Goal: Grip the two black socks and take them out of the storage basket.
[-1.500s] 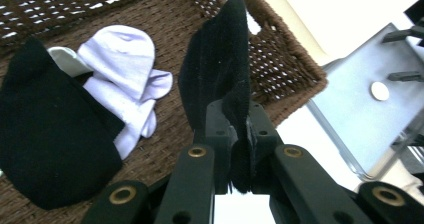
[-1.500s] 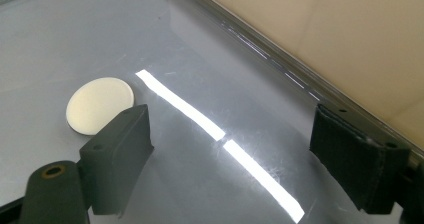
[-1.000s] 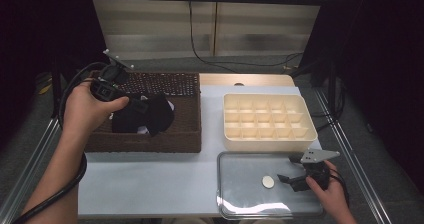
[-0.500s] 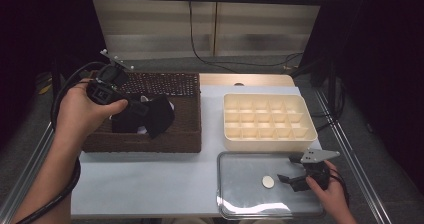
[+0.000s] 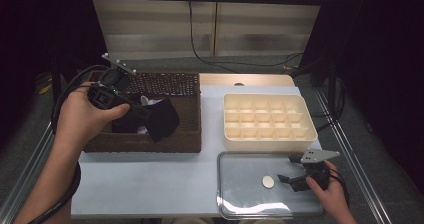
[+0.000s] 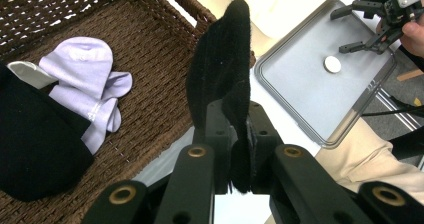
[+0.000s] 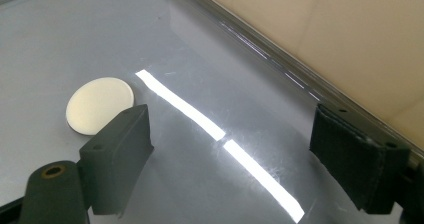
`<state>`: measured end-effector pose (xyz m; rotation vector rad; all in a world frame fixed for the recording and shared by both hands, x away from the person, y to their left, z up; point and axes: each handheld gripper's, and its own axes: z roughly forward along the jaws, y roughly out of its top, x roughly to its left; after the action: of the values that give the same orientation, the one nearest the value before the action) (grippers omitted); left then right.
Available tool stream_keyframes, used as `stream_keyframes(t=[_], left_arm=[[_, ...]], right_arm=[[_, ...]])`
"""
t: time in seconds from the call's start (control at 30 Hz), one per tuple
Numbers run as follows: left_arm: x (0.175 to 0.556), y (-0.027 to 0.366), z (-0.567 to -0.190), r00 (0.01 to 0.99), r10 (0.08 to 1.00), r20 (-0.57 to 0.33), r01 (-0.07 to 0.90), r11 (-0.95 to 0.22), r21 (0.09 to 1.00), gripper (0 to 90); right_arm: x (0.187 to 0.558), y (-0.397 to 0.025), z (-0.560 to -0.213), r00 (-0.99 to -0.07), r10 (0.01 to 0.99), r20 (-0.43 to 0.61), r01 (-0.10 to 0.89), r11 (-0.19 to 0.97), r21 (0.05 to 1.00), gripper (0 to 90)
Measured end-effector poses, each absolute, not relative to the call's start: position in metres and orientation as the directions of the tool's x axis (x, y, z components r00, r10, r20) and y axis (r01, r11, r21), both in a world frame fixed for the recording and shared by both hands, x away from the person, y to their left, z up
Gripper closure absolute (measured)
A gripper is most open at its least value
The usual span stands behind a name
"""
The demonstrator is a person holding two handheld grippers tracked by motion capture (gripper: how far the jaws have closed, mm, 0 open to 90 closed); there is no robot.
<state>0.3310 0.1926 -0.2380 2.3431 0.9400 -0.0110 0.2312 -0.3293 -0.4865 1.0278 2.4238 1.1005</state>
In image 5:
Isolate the white table cover sheet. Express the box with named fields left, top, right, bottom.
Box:
left=70, top=85, right=348, bottom=218

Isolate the hand-held gripper cable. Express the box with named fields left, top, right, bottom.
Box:
left=328, top=168, right=351, bottom=208
left=28, top=63, right=111, bottom=224

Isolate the person's left hand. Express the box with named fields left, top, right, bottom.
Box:
left=54, top=82, right=131, bottom=152

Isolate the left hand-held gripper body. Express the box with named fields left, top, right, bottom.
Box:
left=87, top=52, right=138, bottom=112

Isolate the dark curtain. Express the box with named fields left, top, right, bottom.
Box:
left=298, top=0, right=424, bottom=198
left=0, top=0, right=113, bottom=152

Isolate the small yellow object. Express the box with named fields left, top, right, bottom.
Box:
left=38, top=83, right=53, bottom=96

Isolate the black wall cable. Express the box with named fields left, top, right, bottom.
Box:
left=188, top=0, right=305, bottom=74

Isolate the metal rail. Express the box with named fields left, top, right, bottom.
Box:
left=313, top=88, right=393, bottom=224
left=0, top=83, right=86, bottom=224

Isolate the black metal stand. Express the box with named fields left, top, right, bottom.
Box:
left=289, top=58, right=338, bottom=115
left=49, top=55, right=84, bottom=118

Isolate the left hand-held gripper cable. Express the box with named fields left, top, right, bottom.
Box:
left=28, top=63, right=111, bottom=224

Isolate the brown woven basket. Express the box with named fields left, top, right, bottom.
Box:
left=83, top=69, right=203, bottom=154

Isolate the right hand-held gripper cable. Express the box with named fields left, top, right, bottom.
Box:
left=328, top=168, right=351, bottom=208

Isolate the person's right hand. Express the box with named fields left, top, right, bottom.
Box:
left=305, top=160, right=350, bottom=216

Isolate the clear plastic lid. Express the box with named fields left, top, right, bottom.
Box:
left=215, top=150, right=327, bottom=221

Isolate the cream divided storage box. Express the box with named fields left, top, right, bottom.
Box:
left=222, top=92, right=319, bottom=153

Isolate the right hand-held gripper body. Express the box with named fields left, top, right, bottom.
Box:
left=299, top=147, right=341, bottom=191

